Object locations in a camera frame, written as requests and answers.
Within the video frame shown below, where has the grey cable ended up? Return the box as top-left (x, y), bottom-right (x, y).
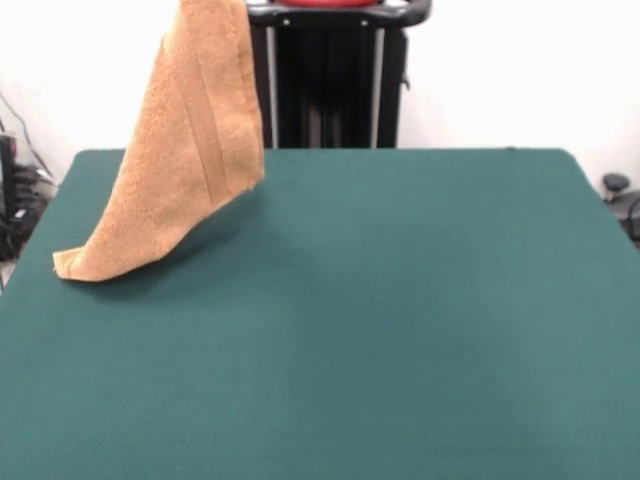
top-left (0, 92), bottom-right (54, 181)

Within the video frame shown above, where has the black chair caster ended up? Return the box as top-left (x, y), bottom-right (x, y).
top-left (602, 173), bottom-right (632, 204)

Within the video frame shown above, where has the black chair base leg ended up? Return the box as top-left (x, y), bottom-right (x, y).
top-left (613, 192), bottom-right (640, 246)

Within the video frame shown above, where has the black power strip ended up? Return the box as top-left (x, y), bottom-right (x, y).
top-left (12, 165), bottom-right (56, 236)

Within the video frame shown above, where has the tan terry towel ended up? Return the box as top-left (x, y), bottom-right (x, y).
top-left (52, 0), bottom-right (266, 284)

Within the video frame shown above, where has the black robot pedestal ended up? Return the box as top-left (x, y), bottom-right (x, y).
top-left (243, 0), bottom-right (432, 150)

